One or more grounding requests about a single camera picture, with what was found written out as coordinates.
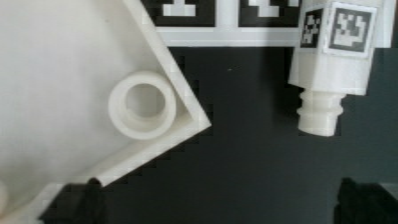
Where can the white leg centre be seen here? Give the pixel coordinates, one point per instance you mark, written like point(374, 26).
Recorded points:
point(333, 56)

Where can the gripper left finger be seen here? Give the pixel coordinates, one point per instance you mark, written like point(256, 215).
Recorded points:
point(77, 207)

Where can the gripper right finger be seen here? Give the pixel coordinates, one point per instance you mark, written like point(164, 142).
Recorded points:
point(367, 203)

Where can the white marker sheet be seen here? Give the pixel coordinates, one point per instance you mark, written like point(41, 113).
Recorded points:
point(283, 23)

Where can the white square tabletop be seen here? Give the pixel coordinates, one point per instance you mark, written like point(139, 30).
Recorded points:
point(98, 108)

